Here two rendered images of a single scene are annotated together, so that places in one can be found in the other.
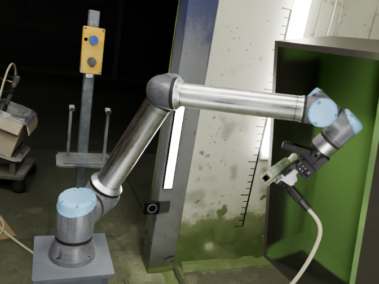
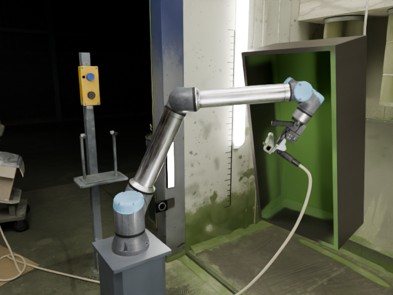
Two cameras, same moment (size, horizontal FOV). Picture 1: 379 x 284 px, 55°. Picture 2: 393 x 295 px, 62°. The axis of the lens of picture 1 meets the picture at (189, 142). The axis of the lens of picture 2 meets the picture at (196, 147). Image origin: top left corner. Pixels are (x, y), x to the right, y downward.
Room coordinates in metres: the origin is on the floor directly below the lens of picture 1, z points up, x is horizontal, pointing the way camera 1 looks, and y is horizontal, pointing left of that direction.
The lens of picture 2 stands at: (-0.22, 0.39, 1.50)
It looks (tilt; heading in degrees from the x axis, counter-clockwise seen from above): 13 degrees down; 348
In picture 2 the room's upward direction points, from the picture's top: straight up
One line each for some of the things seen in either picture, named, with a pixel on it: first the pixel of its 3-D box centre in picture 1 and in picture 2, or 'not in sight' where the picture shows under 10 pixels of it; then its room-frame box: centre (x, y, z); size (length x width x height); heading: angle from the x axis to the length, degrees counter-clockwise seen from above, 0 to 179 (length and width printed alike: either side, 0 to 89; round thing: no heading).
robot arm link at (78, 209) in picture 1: (76, 213); (129, 211); (1.34, 0.40, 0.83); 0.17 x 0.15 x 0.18; 168
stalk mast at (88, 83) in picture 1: (82, 146); (92, 168); (2.19, 0.66, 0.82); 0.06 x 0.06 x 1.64; 23
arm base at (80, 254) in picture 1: (73, 243); (130, 237); (1.33, 0.41, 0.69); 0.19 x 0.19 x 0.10
